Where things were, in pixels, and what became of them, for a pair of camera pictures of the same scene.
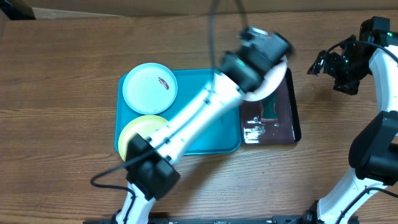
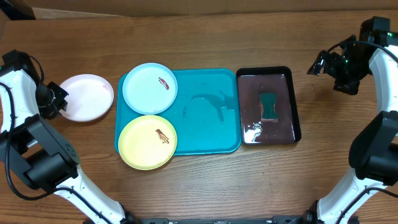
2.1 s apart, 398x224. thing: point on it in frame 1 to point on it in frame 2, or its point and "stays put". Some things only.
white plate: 271,82 to 90,97
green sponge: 270,107 stays put
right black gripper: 349,88 stays put
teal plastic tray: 221,135 stays put
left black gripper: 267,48 to 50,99
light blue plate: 150,88 stays put
